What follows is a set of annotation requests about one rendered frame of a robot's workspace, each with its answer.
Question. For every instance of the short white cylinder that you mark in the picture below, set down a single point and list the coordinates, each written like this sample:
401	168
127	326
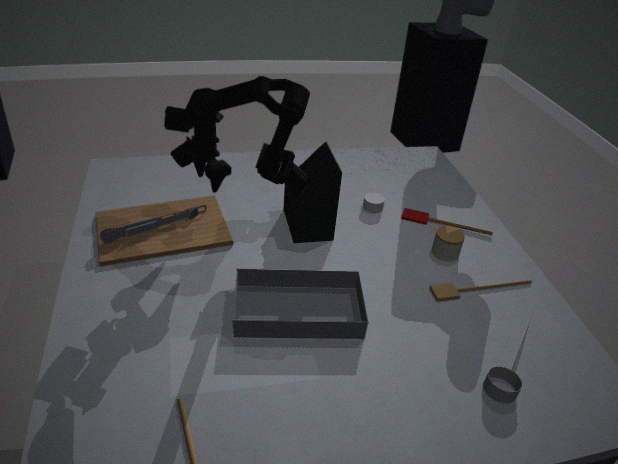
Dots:
374	202

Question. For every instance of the red spatula with wooden handle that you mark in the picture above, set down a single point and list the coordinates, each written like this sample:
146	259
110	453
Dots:
423	217

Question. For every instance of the tan flat spatula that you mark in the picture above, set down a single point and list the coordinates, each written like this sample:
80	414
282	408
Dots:
447	291

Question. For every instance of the brown wooden board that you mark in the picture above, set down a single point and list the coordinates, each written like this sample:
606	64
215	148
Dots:
205	231

